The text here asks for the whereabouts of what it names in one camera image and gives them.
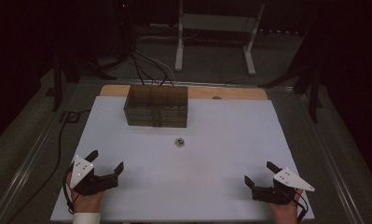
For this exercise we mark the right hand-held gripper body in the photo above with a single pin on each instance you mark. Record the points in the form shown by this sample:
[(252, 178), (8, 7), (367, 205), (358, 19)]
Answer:
[(280, 193)]

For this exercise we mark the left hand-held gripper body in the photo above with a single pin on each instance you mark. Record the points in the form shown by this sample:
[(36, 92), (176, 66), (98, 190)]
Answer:
[(82, 182)]

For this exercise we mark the small round metal part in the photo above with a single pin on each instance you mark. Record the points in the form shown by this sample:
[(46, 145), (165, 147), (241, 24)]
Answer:
[(180, 142)]

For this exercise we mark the smoky clear acrylic organizer box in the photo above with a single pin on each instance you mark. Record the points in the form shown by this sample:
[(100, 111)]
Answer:
[(155, 96)]

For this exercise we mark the person's left hand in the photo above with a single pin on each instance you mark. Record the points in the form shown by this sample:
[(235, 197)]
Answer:
[(87, 203)]

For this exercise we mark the person's right hand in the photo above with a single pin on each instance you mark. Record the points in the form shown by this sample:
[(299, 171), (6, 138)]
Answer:
[(286, 214)]

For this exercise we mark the white sheet table cover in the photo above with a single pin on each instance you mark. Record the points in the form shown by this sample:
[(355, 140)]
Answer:
[(221, 155)]

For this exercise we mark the black tripod stand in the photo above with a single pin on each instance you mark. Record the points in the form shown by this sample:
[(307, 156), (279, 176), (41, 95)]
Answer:
[(313, 93), (57, 84)]

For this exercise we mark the aluminium floor rail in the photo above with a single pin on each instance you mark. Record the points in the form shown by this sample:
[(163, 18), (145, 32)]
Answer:
[(205, 83), (333, 161), (25, 174)]

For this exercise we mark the white metal stand frame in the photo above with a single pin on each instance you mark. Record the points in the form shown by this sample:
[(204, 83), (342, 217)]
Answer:
[(180, 40)]

